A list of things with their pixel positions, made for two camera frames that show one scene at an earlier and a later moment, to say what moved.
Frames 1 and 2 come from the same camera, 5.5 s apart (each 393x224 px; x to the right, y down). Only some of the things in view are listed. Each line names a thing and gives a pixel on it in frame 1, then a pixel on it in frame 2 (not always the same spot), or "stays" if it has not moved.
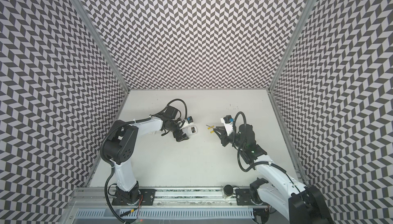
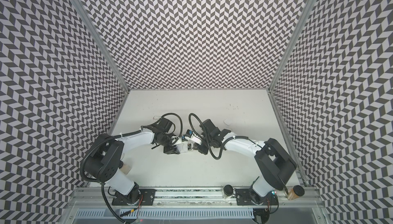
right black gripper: x=224 y=137 → x=202 y=148
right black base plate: x=243 y=197 stays
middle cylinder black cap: x=228 y=189 stays
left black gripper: x=182 y=138 → x=172 y=150
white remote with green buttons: x=190 y=130 → x=185 y=147
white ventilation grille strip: x=223 y=214 stays
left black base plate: x=147 y=197 stays
